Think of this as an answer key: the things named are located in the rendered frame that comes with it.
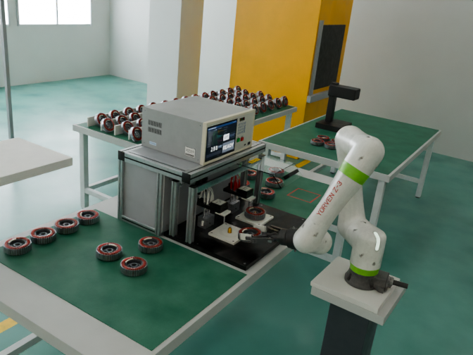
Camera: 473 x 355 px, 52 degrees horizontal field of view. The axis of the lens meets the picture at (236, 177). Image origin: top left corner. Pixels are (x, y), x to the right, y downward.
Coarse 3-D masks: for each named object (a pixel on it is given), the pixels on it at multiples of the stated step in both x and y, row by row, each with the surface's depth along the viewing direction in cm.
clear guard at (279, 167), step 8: (248, 160) 256; (264, 160) 258; (272, 160) 259; (280, 160) 261; (256, 168) 245; (264, 168) 246; (272, 168) 247; (280, 168) 248; (288, 168) 251; (296, 168) 257; (280, 176) 243; (296, 176) 253; (280, 184) 240; (288, 184) 244
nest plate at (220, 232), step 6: (216, 228) 241; (222, 228) 242; (234, 228) 243; (240, 228) 244; (210, 234) 236; (216, 234) 236; (222, 234) 237; (228, 234) 237; (234, 234) 238; (222, 240) 233; (228, 240) 231; (234, 240) 232
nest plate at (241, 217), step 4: (236, 216) 256; (240, 216) 257; (244, 216) 257; (268, 216) 260; (272, 216) 261; (244, 220) 253; (248, 220) 253; (252, 220) 253; (256, 220) 254; (260, 220) 254; (264, 220) 255; (268, 220) 257; (252, 224) 251; (256, 224) 250; (260, 224) 251; (264, 224) 253
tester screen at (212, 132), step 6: (216, 126) 227; (222, 126) 231; (228, 126) 236; (234, 126) 241; (210, 132) 224; (216, 132) 228; (222, 132) 233; (228, 132) 237; (210, 138) 225; (216, 138) 230; (222, 138) 234; (234, 138) 244; (210, 144) 227; (216, 144) 231; (216, 150) 233
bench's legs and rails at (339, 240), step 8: (336, 232) 336; (336, 240) 337; (336, 248) 339; (320, 256) 348; (328, 256) 345; (336, 256) 340; (32, 336) 241; (16, 344) 235; (24, 344) 236; (32, 344) 241; (0, 352) 229; (8, 352) 230; (16, 352) 233
